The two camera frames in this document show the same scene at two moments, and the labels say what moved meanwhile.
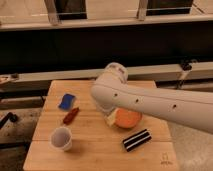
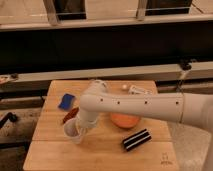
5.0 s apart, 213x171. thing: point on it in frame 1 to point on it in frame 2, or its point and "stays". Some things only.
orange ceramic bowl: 127,119 stays
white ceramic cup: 61,139 to 73,131
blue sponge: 66,102 stays
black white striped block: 136,140 stays
